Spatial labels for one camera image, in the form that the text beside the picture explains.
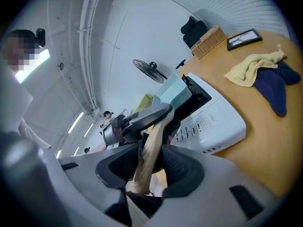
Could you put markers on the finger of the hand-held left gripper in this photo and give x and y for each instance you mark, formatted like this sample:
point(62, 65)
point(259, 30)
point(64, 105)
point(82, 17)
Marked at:
point(151, 117)
point(172, 129)

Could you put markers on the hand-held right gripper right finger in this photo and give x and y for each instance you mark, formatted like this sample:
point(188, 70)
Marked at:
point(208, 193)

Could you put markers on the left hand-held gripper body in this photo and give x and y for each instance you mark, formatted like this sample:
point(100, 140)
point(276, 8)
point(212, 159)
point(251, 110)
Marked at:
point(110, 133)

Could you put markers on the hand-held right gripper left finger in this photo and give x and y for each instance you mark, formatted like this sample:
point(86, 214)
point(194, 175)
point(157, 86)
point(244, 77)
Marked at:
point(111, 169)

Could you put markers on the white induction cooker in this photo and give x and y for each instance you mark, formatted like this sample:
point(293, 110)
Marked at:
point(225, 117)

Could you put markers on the green table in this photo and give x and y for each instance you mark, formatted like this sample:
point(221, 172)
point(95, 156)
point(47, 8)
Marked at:
point(143, 103)

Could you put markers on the ceiling light strip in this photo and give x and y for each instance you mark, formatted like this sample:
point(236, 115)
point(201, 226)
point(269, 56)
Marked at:
point(76, 151)
point(58, 154)
point(88, 129)
point(75, 122)

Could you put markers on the black standing fan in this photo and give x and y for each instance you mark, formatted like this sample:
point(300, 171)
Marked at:
point(151, 70)

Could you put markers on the round wooden table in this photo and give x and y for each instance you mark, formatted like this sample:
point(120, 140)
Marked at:
point(260, 138)

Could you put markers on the white ceiling pipes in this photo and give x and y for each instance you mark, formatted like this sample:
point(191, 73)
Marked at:
point(88, 55)

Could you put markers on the wicker basket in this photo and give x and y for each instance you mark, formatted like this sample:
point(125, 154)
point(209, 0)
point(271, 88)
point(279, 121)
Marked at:
point(208, 42)

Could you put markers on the yellow cloth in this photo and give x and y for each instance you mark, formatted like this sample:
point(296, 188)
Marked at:
point(246, 67)

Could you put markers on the black high-back office chair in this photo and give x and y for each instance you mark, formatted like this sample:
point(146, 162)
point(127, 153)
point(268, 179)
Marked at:
point(194, 29)

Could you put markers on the wide ceiling light panel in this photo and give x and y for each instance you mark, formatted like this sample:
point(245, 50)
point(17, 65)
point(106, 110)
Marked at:
point(33, 66)

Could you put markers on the person's beige shirt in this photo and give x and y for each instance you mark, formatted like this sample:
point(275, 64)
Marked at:
point(11, 103)

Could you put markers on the navy blue cloth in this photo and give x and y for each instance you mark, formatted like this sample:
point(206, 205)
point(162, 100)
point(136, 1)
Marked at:
point(272, 89)

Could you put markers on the person's head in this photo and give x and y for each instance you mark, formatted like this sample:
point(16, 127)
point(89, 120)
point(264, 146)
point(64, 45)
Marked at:
point(21, 53)

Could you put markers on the black picture frame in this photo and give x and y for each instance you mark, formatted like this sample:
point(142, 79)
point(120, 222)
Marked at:
point(243, 38)

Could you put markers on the black head-mounted camera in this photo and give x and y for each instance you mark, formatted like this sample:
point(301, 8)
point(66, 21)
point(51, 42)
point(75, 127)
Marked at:
point(40, 37)

